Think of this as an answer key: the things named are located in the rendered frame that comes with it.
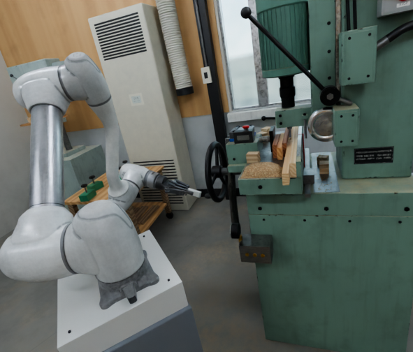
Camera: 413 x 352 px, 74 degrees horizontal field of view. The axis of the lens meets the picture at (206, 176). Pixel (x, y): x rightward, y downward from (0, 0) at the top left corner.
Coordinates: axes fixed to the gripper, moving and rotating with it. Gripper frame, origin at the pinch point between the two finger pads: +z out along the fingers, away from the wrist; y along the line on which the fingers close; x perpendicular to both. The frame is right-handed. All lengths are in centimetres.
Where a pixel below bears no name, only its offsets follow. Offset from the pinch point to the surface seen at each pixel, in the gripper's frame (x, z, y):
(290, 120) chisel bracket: -47, 35, -3
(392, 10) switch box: -86, 52, -17
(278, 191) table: -30, 37, -30
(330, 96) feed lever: -61, 44, -16
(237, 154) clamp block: -29.0, 17.9, -6.8
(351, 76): -68, 48, -19
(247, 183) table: -29.2, 26.7, -29.8
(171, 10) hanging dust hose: -81, -73, 115
